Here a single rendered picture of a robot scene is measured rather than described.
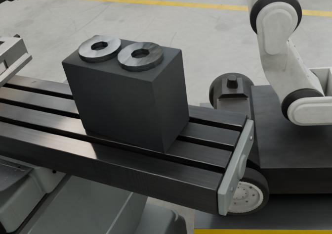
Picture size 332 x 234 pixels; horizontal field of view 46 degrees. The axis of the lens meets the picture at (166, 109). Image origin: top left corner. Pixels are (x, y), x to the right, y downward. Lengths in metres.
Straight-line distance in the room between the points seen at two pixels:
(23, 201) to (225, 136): 0.52
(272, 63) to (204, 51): 1.79
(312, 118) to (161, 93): 0.73
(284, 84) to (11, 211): 0.88
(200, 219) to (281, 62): 0.59
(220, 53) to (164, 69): 2.24
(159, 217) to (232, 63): 1.49
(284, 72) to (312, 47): 1.75
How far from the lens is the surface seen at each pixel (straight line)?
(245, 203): 1.39
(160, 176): 0.80
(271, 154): 1.37
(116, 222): 1.49
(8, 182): 0.98
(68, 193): 1.18
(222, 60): 2.89
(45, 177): 1.05
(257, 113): 1.53
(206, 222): 1.40
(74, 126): 0.96
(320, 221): 1.43
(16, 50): 1.26
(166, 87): 0.77
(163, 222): 1.67
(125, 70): 0.76
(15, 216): 1.05
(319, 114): 1.37
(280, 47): 1.19
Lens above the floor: 1.55
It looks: 38 degrees down
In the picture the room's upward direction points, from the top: 9 degrees counter-clockwise
